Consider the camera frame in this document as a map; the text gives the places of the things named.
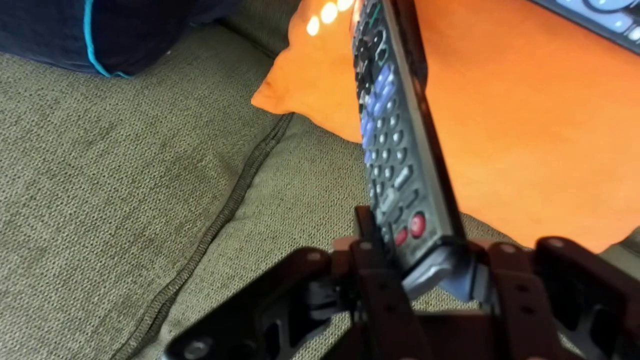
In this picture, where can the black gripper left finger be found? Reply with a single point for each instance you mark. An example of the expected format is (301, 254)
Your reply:
(321, 313)

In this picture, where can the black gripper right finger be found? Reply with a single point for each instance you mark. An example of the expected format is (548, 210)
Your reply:
(566, 307)

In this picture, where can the grey remote with red buttons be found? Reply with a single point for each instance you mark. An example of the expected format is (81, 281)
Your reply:
(400, 153)

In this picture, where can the orange pillow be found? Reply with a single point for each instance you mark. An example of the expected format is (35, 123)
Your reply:
(533, 133)

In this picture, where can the grey-brown fabric sofa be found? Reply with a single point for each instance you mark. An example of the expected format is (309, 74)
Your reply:
(101, 200)

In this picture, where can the dark blue pillow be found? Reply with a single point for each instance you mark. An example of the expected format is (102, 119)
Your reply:
(41, 33)

